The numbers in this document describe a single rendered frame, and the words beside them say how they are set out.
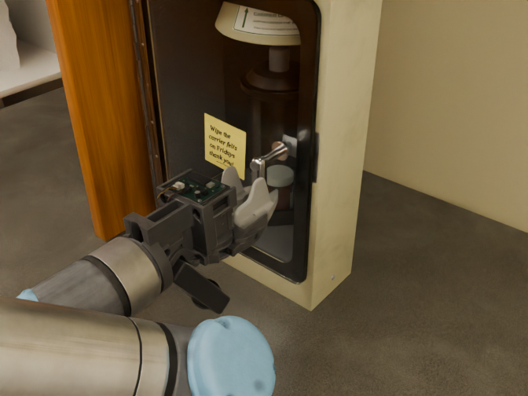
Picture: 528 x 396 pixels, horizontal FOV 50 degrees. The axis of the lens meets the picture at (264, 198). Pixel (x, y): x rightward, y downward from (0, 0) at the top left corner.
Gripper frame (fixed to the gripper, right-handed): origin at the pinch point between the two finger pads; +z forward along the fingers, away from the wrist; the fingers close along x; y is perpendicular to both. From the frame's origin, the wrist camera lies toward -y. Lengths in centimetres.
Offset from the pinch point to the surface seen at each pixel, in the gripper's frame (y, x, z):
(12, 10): -6, 147, 48
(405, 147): -13.9, 3.1, 47.6
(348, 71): 15.2, -6.0, 9.2
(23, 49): -17, 138, 43
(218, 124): 6.1, 10.6, 3.4
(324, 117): 10.9, -5.8, 4.8
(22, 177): -18, 63, -2
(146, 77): 9.8, 24.6, 3.6
